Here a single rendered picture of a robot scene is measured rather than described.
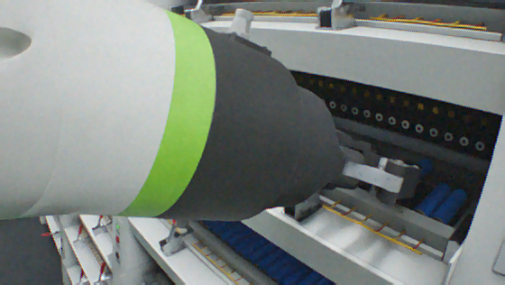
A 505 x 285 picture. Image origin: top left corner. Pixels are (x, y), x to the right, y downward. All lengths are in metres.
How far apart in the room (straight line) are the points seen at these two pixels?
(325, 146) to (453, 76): 0.14
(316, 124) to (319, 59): 0.18
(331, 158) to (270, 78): 0.06
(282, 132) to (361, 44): 0.19
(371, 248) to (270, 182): 0.21
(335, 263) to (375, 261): 0.04
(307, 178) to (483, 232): 0.15
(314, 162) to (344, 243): 0.18
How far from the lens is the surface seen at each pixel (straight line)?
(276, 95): 0.15
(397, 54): 0.31
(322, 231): 0.37
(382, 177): 0.22
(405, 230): 0.36
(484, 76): 0.28
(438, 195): 0.41
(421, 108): 0.46
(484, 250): 0.29
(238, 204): 0.16
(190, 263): 0.63
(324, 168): 0.19
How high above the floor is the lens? 1.09
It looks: 13 degrees down
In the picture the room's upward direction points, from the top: 9 degrees clockwise
